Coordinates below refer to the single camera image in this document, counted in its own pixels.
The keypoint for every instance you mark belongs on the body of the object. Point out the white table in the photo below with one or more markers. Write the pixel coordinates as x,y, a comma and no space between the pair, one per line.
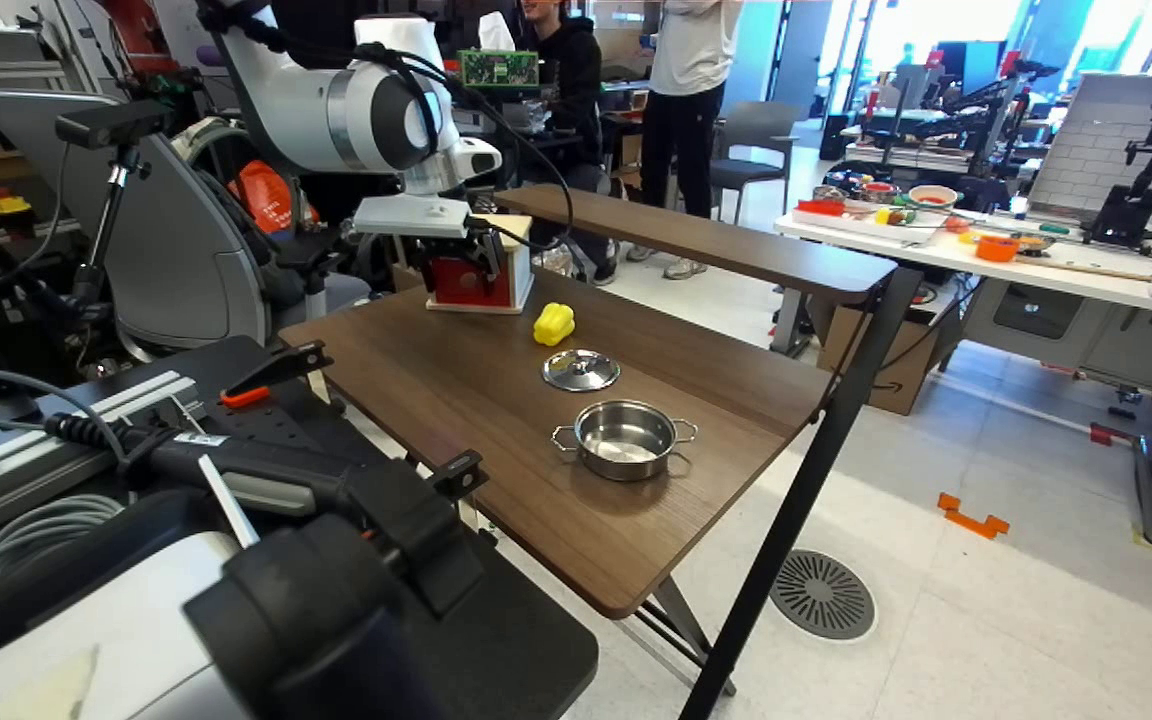
1086,280

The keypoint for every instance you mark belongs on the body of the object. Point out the black clamp with orange tip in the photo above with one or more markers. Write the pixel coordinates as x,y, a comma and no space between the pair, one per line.
276,370

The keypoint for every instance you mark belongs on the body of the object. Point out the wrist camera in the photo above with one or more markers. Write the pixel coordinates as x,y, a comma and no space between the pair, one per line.
411,215

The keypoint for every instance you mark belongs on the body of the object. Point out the yellow toy bell pepper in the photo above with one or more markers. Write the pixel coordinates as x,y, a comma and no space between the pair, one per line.
554,325

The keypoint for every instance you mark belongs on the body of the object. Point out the yellow emergency stop button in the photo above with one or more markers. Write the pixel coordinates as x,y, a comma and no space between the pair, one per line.
8,206

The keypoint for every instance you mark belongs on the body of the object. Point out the person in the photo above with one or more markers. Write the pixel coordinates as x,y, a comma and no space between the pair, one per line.
691,60
571,80

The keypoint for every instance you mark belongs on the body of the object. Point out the orange round disc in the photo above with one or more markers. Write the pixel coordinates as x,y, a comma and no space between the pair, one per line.
266,195

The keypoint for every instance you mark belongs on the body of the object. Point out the grey chair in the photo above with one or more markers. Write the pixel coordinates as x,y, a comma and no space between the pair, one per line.
756,135

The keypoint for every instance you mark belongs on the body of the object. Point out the small wooden drawer box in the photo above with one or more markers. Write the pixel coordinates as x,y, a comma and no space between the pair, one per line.
521,270

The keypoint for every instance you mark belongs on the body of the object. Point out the steel pot lid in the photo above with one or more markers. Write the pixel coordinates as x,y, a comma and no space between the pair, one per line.
581,370

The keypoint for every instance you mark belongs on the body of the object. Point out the orange bowl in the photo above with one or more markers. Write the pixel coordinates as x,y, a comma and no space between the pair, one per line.
997,248

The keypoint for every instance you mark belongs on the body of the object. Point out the cardboard box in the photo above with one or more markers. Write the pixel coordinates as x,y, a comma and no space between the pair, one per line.
896,370

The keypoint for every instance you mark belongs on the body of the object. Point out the white tiled panel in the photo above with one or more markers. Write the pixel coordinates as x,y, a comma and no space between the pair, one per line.
1076,150

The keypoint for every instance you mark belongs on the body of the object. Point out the red tray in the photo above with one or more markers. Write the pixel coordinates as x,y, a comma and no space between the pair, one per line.
820,207

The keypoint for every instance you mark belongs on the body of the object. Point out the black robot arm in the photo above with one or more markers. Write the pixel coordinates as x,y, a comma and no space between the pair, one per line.
1126,210

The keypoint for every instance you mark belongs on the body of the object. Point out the red drawer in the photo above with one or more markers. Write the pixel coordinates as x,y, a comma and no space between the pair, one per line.
464,285

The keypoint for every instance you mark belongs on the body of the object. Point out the white box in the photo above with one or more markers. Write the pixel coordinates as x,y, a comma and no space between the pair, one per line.
86,640

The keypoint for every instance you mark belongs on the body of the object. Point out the green circuit board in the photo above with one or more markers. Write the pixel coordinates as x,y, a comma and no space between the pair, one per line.
498,68

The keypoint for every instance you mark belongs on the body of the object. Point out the black mount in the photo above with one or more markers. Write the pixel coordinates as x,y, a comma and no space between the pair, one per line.
336,620

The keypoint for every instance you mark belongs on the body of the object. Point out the camera on tripod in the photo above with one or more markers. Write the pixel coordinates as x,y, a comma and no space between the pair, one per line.
111,125

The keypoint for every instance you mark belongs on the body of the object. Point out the orange floor marker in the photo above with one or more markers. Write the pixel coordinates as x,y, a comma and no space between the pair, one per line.
971,518

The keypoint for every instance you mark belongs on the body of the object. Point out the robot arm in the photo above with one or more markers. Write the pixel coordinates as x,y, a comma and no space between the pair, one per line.
296,110

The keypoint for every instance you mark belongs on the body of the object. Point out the white bowl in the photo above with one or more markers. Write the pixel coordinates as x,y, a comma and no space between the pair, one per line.
933,196

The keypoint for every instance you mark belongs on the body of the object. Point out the grey curved machine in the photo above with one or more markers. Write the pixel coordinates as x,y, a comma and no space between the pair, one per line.
166,250

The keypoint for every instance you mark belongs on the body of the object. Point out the aluminium rail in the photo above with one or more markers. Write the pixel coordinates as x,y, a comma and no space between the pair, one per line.
26,450

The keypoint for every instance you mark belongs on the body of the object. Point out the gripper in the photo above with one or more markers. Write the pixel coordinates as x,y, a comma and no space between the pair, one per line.
456,244

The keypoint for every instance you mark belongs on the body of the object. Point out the round floor vent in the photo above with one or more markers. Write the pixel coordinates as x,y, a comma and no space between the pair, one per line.
822,595

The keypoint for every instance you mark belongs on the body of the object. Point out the small steel pot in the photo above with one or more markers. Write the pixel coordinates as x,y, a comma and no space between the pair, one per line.
626,445

